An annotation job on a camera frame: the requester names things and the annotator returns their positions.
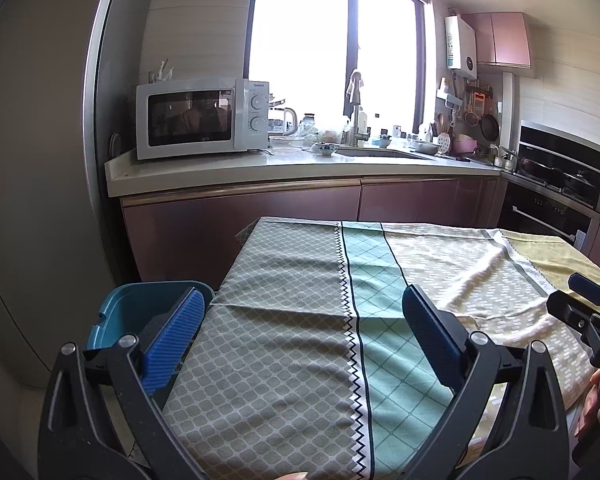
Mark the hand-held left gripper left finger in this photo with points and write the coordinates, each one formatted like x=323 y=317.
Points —
x=172 y=345

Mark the metal bowl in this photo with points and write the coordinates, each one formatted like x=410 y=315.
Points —
x=425 y=147

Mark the person's left hand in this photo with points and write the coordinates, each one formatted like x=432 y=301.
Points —
x=291 y=476

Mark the glass electric kettle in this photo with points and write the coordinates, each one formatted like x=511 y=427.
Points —
x=284 y=122

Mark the metal stovetop kettle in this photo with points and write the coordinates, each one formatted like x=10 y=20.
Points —
x=505 y=157

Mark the blue plastic bin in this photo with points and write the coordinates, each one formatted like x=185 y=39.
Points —
x=125 y=310

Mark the steel kitchen sink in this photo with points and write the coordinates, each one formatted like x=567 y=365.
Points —
x=380 y=153

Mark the patterned green beige tablecloth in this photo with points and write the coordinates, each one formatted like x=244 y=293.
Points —
x=290 y=310

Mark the pink pot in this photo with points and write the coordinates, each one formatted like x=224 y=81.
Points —
x=464 y=147

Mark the person's right hand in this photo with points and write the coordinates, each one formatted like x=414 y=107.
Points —
x=587 y=407

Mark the clear glass bowl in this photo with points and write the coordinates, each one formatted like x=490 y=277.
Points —
x=287 y=144

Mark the light blue wall shelf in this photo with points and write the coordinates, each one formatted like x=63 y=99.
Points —
x=450 y=102

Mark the metal kitchen faucet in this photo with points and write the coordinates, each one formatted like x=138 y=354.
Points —
x=355 y=110

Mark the blue white small bowl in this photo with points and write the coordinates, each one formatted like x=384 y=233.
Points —
x=325 y=149

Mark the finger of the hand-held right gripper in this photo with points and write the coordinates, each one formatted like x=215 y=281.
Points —
x=592 y=287
x=575 y=312

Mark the pink wall cabinet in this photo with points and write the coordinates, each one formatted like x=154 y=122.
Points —
x=505 y=40

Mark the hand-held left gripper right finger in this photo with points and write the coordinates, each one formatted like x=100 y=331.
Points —
x=430 y=340

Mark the white microwave oven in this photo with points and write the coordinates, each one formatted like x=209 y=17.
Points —
x=190 y=120

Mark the white wall water heater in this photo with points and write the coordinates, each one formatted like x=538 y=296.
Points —
x=460 y=45

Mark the purple kitchen base cabinet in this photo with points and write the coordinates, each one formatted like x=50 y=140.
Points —
x=230 y=220

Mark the polka dot utensil holder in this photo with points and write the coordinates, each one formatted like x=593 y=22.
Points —
x=445 y=144

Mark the kitchen window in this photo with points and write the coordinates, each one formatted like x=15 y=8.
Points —
x=300 y=45

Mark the orange grater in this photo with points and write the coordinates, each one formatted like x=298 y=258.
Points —
x=478 y=102

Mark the black frying pan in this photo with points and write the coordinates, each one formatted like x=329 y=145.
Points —
x=490 y=126

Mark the black integrated stove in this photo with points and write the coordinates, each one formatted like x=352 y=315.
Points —
x=555 y=160

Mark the white wall hook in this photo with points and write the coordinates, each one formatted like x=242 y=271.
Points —
x=162 y=71

